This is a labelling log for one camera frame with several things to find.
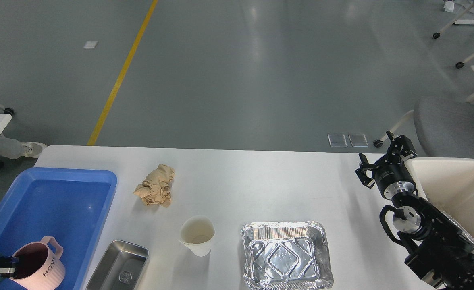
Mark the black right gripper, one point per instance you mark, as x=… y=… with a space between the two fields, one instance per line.
x=394 y=178

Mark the pink ribbed mug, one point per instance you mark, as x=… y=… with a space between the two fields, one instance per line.
x=40 y=267

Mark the stainless steel rectangular container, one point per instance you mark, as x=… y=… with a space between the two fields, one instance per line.
x=120 y=267

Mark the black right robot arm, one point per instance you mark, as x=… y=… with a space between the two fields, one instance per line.
x=439 y=252

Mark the grey office chair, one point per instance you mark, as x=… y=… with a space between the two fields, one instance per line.
x=444 y=127

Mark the beige plastic bin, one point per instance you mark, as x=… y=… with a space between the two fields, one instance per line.
x=448 y=183

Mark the blue plastic tray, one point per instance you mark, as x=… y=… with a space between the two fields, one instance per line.
x=70 y=205

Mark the aluminium foil tray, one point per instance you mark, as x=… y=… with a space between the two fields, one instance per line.
x=286 y=256

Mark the crumpled brown paper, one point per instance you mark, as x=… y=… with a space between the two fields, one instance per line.
x=156 y=187

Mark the white paper cup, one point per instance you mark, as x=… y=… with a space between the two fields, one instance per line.
x=197 y=234

